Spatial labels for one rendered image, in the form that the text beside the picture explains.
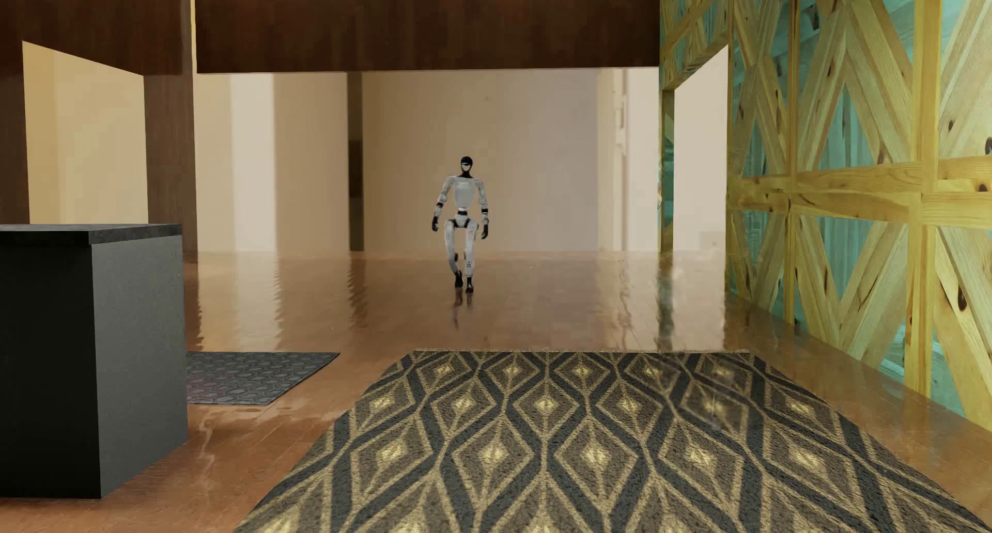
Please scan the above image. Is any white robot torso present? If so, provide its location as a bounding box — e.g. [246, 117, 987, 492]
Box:
[445, 177, 483, 218]

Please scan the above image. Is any dark studded floor mat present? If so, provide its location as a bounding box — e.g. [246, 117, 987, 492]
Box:
[186, 352, 340, 406]

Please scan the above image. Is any white robot leg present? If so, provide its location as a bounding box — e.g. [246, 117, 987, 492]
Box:
[444, 215, 464, 277]
[462, 217, 479, 281]

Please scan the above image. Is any diamond patterned beige black rug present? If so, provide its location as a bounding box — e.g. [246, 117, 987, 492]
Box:
[232, 350, 992, 533]

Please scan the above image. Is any white right robot leg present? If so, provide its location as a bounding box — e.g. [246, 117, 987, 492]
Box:
[444, 215, 464, 277]

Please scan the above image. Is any dark grey block cabinet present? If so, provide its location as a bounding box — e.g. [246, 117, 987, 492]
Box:
[0, 223, 189, 500]

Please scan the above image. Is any white left robot leg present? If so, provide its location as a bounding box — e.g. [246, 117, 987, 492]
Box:
[462, 217, 479, 281]

